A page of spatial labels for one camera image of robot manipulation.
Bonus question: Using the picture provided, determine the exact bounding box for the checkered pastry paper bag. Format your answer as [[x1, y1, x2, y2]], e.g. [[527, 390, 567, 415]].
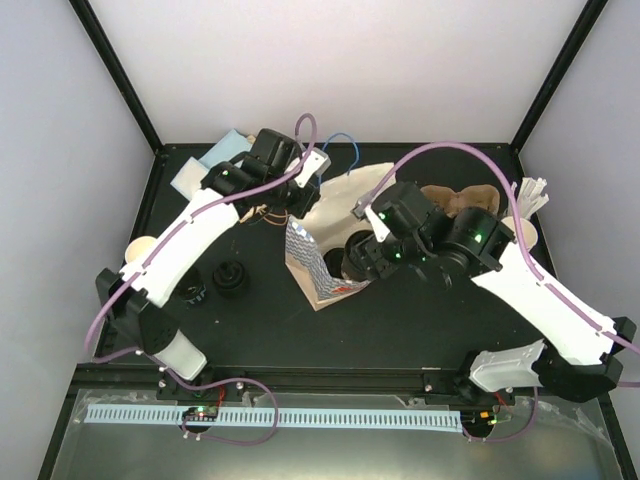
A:
[[284, 162, 393, 311]]

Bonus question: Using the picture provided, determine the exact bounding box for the paper cup stack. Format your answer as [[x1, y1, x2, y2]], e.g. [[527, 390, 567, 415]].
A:
[[124, 236, 156, 265], [502, 216, 539, 251]]

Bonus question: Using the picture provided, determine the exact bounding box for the black printed coffee cup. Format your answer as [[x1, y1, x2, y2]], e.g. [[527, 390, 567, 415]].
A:
[[323, 248, 344, 278]]

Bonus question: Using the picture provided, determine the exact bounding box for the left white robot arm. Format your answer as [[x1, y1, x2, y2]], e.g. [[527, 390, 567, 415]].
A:
[[96, 129, 330, 399]]

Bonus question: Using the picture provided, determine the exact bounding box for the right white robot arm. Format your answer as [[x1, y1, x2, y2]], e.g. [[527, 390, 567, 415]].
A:
[[343, 182, 636, 403]]

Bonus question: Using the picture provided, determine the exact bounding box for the white napkin pack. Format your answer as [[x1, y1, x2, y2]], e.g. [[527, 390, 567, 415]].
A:
[[170, 157, 209, 201]]

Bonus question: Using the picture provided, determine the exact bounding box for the brown kraft paper bag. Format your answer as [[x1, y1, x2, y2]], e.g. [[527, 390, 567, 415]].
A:
[[238, 132, 291, 227]]

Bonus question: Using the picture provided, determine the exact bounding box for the light blue paper bag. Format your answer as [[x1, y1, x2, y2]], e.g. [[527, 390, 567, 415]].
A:
[[199, 129, 252, 169]]

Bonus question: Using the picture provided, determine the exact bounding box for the brown pulp cup carrier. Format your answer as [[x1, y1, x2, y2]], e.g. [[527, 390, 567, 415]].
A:
[[420, 184, 500, 218]]

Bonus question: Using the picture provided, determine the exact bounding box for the glass of wrapped straws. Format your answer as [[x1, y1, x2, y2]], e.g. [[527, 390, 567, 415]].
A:
[[511, 177, 549, 220]]

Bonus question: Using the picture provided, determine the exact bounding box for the right circuit board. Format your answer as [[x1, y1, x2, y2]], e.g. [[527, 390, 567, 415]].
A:
[[460, 410, 513, 427]]

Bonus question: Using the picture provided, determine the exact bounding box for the circuit board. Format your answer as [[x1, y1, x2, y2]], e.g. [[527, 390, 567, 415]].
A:
[[182, 406, 219, 421], [460, 410, 513, 427]]

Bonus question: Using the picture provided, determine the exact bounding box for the left circuit board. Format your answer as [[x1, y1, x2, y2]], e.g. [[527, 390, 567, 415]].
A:
[[182, 406, 219, 421]]

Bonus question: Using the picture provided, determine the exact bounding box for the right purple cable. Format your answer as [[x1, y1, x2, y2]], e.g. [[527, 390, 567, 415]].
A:
[[357, 141, 640, 389]]

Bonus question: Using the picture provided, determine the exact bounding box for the blue slotted cable duct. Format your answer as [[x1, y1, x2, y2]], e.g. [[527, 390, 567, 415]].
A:
[[84, 404, 462, 433]]

